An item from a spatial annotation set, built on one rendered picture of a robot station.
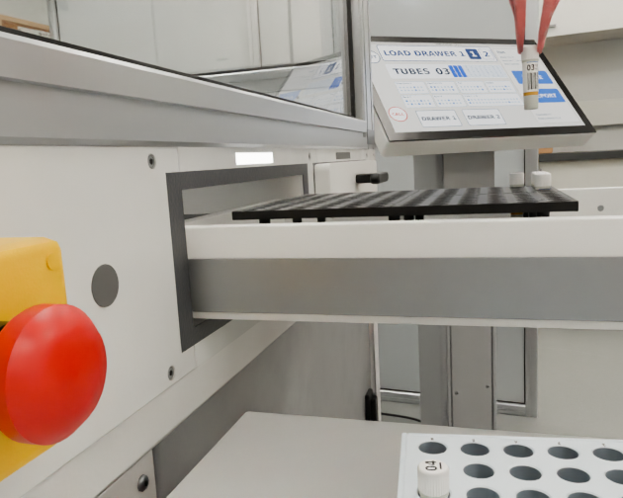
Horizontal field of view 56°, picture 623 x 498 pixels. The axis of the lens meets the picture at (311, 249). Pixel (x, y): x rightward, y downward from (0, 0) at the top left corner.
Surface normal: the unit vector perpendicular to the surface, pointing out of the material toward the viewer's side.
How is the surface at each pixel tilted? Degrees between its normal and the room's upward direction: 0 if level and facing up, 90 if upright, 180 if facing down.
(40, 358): 81
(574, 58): 90
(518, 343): 90
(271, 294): 90
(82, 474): 90
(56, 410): 99
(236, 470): 0
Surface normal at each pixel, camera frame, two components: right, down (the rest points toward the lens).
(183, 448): 0.96, -0.01
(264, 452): -0.05, -0.99
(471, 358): 0.35, 0.12
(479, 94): 0.23, -0.55
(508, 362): -0.39, 0.15
